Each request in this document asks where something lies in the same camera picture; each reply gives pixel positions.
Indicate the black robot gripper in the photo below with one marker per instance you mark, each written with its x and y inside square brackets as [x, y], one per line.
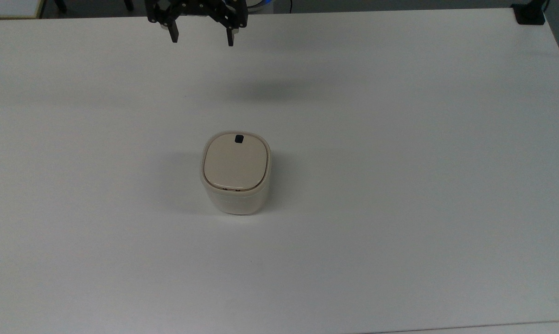
[196, 7]

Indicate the beige trash bin lid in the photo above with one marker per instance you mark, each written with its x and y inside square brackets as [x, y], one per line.
[234, 163]

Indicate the cream plastic trash bin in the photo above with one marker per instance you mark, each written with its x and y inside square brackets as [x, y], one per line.
[235, 202]

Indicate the blue white round object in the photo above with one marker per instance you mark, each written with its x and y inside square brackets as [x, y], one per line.
[261, 3]

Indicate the black chair leg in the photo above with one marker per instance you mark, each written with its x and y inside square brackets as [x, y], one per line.
[128, 4]
[60, 4]

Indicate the white side table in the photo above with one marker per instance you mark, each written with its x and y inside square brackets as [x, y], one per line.
[10, 7]

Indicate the white adjoining table edge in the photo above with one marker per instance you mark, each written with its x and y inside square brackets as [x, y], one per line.
[483, 328]

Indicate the black table clamp mount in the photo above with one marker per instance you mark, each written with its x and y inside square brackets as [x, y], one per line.
[530, 14]

